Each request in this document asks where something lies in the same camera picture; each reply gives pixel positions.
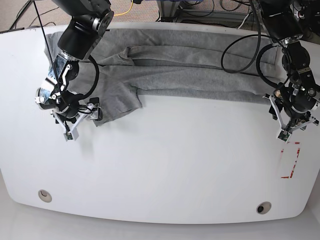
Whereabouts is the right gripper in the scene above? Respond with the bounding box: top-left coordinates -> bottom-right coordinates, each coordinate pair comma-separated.
50,97 -> 103,134

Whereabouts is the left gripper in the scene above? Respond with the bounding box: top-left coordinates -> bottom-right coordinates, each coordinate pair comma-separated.
263,87 -> 320,133

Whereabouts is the grey t-shirt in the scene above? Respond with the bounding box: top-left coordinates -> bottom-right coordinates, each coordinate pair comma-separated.
44,27 -> 278,128

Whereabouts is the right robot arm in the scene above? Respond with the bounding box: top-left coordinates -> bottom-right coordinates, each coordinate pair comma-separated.
35,0 -> 114,141

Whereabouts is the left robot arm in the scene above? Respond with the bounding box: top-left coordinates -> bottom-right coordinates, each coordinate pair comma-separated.
224,0 -> 320,136

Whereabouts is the red tape rectangle marking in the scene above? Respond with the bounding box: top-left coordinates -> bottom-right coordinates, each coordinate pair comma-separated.
277,141 -> 301,179

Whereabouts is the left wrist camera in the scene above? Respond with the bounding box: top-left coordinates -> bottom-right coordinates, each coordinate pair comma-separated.
276,129 -> 292,142

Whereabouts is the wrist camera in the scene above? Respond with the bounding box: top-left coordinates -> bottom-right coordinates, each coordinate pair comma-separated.
63,129 -> 79,141
276,129 -> 292,142

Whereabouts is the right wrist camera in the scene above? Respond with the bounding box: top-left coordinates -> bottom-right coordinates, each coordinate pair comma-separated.
63,129 -> 79,141

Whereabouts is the left table cable grommet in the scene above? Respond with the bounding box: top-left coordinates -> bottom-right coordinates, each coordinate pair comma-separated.
38,189 -> 52,203

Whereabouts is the table cable grommet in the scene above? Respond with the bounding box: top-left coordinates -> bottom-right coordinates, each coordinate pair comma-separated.
256,201 -> 272,215
38,189 -> 52,203

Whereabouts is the right table cable grommet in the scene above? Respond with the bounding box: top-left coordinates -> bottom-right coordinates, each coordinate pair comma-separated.
256,201 -> 272,215

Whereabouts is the yellow cable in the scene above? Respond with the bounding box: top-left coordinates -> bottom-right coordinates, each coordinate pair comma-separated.
113,0 -> 133,17

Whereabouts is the aluminium frame rail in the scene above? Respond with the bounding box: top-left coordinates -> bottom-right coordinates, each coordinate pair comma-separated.
158,0 -> 300,38

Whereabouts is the black floor cable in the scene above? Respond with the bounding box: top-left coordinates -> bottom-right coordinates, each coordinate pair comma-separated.
9,0 -> 61,31

